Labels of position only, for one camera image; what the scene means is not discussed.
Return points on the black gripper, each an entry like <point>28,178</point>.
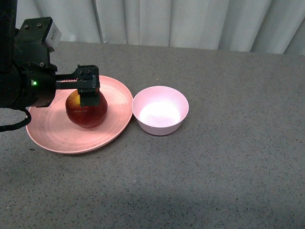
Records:
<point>30,78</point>

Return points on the red apple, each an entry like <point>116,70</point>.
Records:
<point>85,116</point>

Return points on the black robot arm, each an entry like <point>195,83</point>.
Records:
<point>8,11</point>

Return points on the pink plate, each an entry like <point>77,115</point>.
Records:
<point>51,129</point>

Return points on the pink bowl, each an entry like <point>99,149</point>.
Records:
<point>160,110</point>

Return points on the white curtain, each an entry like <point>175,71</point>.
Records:
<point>268,26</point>

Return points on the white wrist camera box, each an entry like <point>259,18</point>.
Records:
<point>53,37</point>

